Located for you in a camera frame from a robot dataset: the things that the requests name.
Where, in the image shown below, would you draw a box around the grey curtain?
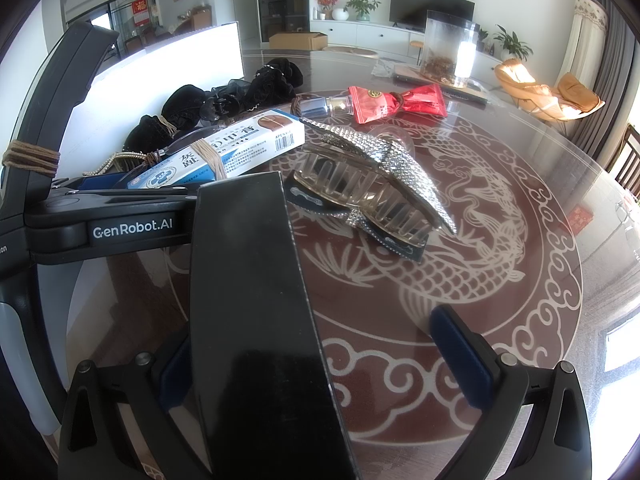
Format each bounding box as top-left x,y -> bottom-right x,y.
565,0 -> 640,162

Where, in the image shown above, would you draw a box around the red flowers in vase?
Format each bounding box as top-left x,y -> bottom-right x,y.
314,0 -> 344,21

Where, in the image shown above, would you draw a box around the clear glass jar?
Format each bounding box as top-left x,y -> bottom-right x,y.
419,9 -> 477,89

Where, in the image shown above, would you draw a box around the black scrunchie with pearl chain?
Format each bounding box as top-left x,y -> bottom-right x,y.
250,58 -> 304,112

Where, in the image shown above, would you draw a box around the pearl hair claw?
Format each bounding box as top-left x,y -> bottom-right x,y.
81,150 -> 167,179

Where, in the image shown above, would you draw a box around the balcony window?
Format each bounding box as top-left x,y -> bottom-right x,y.
64,0 -> 157,57

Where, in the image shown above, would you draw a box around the large rhinestone hair claw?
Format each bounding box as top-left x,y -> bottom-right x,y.
285,116 -> 459,242

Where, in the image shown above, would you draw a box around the red paper card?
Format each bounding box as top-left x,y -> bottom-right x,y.
570,205 -> 594,234

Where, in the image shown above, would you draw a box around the long black box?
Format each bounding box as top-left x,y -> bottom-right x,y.
189,171 -> 362,480

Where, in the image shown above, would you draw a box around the brown hair ties bundle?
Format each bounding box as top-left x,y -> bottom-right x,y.
1,141 -> 62,178

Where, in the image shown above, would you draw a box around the flat tray under canister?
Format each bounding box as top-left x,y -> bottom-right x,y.
392,62 -> 489,104

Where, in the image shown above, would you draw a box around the brown cardboard box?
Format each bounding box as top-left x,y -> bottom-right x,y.
269,31 -> 329,52

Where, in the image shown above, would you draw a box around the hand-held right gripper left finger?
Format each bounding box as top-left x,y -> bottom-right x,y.
59,341 -> 207,480

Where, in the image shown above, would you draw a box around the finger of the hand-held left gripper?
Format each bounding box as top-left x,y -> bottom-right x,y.
49,179 -> 200,202

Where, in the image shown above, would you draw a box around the blue white carton box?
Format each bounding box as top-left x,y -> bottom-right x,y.
125,109 -> 307,192

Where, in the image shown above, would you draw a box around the small blue capped bottle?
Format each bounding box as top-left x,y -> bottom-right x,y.
300,95 -> 352,118

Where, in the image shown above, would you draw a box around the red packet with gold emblem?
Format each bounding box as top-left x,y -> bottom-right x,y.
348,85 -> 402,126

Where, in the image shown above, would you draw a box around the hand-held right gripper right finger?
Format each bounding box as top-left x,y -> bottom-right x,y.
430,304 -> 594,480

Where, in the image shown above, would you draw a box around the clear plastic dome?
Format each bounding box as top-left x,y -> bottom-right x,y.
369,126 -> 417,155

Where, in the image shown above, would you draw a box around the white television cabinet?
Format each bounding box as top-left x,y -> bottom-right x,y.
310,19 -> 501,62

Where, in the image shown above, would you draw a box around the green leafy potted plant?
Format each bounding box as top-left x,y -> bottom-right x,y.
345,0 -> 381,22

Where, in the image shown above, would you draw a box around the orange lounge chair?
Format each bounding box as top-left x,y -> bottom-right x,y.
495,58 -> 557,112
554,72 -> 606,122

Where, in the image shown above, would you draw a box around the black velvet scrunchie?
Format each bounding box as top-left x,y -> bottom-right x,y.
162,84 -> 207,127
122,114 -> 174,154

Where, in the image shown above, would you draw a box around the dark rhinestone barrette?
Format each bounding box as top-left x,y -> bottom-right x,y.
284,185 -> 432,264

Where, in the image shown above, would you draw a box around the black television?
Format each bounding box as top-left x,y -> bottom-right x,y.
390,0 -> 476,29

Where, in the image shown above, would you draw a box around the white patterned curtain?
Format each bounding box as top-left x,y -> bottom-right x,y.
555,0 -> 609,92

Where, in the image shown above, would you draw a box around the large potted plant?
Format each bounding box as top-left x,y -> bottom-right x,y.
494,25 -> 534,62

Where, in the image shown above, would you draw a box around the dark glass display cabinet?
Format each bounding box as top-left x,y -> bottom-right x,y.
255,0 -> 311,44

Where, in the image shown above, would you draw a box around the patterned glass desktop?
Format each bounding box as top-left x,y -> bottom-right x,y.
40,45 -> 640,480

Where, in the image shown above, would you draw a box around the black organza hair clip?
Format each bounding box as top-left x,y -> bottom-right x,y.
200,79 -> 252,122

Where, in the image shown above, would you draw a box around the dark wooden slat chair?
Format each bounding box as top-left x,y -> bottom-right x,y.
611,124 -> 640,202

